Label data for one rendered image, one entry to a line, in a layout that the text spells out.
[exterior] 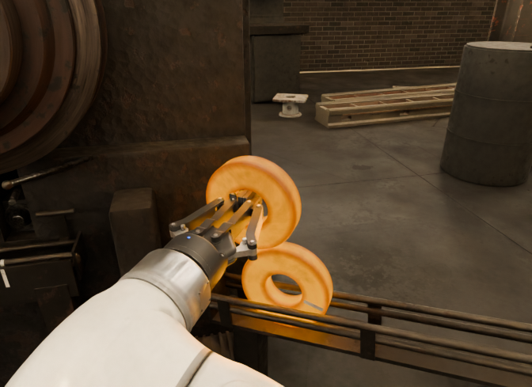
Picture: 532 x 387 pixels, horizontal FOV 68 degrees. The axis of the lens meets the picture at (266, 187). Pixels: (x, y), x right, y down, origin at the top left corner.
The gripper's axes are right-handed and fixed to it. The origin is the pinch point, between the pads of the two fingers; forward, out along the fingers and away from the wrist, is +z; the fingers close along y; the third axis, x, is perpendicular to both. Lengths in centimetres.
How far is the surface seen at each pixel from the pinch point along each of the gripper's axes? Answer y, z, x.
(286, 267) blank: 6.4, -2.1, -10.7
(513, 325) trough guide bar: 39.5, 1.9, -14.9
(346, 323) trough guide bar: 16.9, -4.3, -16.9
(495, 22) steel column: 74, 413, -13
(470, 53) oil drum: 45, 246, -16
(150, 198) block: -23.6, 4.1, -7.3
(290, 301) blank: 6.8, -1.2, -18.8
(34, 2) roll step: -28.2, -6.0, 27.5
